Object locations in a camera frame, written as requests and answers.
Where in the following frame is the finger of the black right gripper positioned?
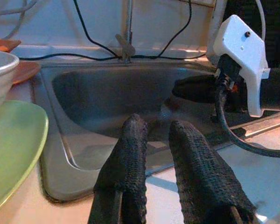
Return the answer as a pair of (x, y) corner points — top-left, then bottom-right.
(172, 75), (219, 104)

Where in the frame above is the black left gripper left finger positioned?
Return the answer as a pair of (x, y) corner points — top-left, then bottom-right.
(87, 113), (148, 224)

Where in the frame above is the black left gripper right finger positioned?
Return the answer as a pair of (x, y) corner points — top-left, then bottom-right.
(168, 119), (257, 224)

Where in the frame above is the white ceramic bowl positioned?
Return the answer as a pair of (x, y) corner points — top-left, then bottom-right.
(0, 50), (21, 112)

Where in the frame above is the stainless steel sink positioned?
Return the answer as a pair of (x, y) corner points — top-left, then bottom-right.
(32, 59), (280, 203)

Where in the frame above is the steel faucet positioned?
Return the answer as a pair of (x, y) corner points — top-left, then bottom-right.
(115, 0), (136, 64)

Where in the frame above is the green plate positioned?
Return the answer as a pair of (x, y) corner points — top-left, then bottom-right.
(0, 100), (49, 217)

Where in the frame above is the orange plate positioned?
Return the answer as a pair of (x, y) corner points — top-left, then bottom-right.
(11, 62), (42, 85)

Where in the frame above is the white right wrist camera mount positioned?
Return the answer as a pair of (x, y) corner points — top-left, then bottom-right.
(212, 14), (271, 118)

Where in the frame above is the white hose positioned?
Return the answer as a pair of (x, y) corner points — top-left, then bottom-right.
(255, 0), (266, 41)

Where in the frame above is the white cable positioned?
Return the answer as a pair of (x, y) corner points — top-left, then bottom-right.
(0, 0), (37, 40)

